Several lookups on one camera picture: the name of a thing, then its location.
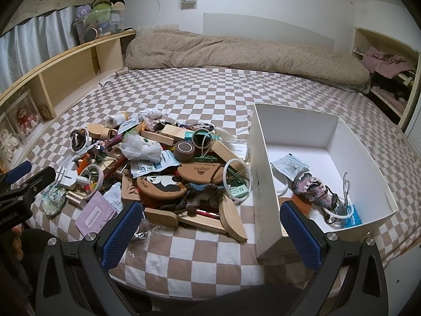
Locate wooden headboard shelf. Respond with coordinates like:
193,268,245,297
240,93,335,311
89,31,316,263
0,30,137,172

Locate brown tape roll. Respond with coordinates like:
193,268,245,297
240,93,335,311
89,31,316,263
174,141,195,162

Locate clear plastic hook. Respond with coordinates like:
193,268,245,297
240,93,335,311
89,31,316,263
340,171,353,214

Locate white plastic bag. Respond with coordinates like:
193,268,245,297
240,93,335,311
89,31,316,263
119,135,162,163

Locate wooden closet niche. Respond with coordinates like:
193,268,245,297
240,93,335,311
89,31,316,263
352,28,421,129

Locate white blue sachet packet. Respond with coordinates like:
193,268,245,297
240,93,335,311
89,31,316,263
130,151,181,177

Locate brown leather piece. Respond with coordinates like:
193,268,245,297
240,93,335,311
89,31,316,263
279,196,313,218

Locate pink black crocheted pouch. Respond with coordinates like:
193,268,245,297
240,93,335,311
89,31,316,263
291,171,339,209

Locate white box container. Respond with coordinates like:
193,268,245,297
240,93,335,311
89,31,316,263
249,103,399,260

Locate cork coaster with brown logo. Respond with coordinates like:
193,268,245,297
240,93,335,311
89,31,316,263
178,162,231,185

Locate pink clothes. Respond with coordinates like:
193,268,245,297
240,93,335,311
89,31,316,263
362,47,417,76

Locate clear tape roll dark core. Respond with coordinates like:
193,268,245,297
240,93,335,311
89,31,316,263
192,128,217,149

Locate pale green small box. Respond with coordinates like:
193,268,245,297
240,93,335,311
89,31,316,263
228,186,249,200

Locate white plush flowers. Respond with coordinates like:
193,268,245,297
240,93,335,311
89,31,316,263
0,112,23,168

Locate white tape roll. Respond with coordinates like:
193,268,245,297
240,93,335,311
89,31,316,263
77,164,105,191

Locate large white silicone ring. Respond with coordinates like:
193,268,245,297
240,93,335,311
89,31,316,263
224,159,252,201

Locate grey curtain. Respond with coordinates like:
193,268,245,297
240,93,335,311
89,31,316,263
0,5,79,88

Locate dark clothes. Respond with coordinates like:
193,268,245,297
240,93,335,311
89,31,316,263
370,71,415,101

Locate marbled shell dish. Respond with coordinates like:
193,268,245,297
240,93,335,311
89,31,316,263
43,184,68,218

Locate panda cork coaster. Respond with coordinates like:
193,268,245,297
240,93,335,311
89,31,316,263
136,173,188,209

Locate thin wooden strip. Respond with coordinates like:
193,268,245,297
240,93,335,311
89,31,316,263
178,215,227,234

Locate person's left hand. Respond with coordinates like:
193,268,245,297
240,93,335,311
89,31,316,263
10,225,27,261

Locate tape roll with black clip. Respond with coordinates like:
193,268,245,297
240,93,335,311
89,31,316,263
70,128,91,152

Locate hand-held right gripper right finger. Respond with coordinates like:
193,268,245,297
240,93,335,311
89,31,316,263
279,200,392,316

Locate clear bin of toys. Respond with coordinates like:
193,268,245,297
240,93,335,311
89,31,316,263
73,0,127,45

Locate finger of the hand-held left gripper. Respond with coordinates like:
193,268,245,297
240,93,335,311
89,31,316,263
3,161,32,185
9,166,57,202

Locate light wooden block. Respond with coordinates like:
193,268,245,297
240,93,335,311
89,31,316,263
161,124,186,139

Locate clear card holder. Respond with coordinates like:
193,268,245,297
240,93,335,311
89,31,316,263
227,138,250,155

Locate white wall panel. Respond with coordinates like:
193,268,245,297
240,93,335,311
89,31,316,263
203,13,335,53

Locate long wooden block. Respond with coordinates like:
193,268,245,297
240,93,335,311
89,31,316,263
210,138,245,168

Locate wooden bar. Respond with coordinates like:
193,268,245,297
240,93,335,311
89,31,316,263
141,131,175,145

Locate wooden leaf-shaped piece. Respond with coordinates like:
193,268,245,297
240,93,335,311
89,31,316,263
218,197,248,241

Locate round wooden piece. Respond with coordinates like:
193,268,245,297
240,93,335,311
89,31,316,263
87,122,114,142

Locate beige duvet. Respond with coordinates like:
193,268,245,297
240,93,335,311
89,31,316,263
125,24,370,93

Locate white louvre door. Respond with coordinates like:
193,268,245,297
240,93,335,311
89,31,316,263
404,105,421,147

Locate framed teddy bear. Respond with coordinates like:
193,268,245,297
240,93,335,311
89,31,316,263
8,89,43,139

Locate brown lettered cork card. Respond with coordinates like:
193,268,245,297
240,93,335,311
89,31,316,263
121,171,145,205

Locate wooden half-oval piece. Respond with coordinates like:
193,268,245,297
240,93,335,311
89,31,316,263
144,207,179,228

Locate small white ring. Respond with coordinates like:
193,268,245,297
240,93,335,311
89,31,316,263
320,207,346,228

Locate blue brown crocheted pouch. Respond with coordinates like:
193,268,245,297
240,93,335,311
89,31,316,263
161,182,227,213

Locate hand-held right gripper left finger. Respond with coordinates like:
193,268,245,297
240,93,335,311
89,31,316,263
36,201,145,316

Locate white blue flat packet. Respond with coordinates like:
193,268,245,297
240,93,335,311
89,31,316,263
118,120,139,134

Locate crumpled clear wrap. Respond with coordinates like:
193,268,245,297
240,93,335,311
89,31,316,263
138,108,168,124

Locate white printed receipt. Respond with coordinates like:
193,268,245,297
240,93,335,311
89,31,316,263
104,184,124,211

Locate white bottle yellow cap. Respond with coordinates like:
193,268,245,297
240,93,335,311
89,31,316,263
106,112,129,127

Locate white zip tie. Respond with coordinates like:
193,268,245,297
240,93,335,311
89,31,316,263
197,133,212,160

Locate white power plug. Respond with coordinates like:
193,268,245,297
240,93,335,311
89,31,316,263
56,168,86,188

